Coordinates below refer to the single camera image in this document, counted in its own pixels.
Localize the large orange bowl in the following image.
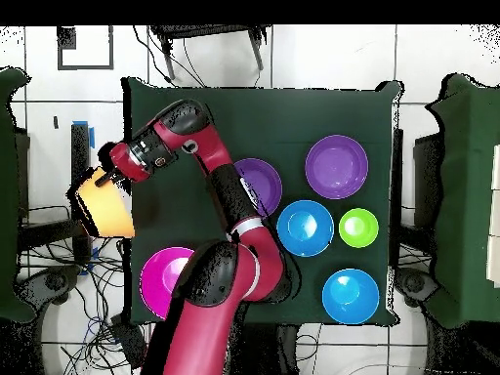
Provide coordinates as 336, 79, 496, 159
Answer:
75, 166, 137, 239

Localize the blue tape strip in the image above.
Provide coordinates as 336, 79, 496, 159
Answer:
71, 119, 96, 150

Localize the green cloth side table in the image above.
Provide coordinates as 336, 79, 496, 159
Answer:
423, 72, 500, 330
0, 66, 37, 324

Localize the large pink bowl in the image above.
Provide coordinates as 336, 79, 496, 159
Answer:
139, 246, 196, 320

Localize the grey chair base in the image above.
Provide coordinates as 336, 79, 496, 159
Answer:
394, 267, 441, 309
15, 265, 83, 308

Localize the purple shallow bowl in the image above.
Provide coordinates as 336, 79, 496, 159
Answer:
233, 157, 283, 218
304, 134, 369, 200

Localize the black stool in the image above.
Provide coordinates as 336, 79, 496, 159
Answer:
149, 24, 271, 82

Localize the black power strip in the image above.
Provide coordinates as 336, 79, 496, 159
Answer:
109, 313, 149, 370

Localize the dark green tablecloth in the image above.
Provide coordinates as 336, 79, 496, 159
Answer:
121, 76, 403, 327

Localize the light blue bowl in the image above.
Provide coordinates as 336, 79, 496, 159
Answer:
320, 268, 381, 325
275, 199, 336, 258

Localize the small green bowl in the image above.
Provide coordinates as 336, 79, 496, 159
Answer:
338, 207, 380, 249

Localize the black stand frame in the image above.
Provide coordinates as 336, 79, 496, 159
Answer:
15, 120, 96, 268

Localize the black square floor frame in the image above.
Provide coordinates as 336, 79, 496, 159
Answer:
57, 25, 115, 71

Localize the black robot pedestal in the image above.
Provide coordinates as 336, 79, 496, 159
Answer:
229, 322, 302, 375

